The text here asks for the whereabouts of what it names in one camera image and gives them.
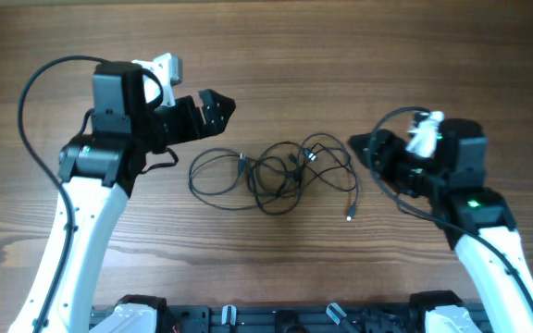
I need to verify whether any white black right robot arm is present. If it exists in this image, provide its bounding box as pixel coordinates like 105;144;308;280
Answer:
349;118;533;332

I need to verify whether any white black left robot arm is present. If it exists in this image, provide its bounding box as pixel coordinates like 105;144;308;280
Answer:
9;57;236;332

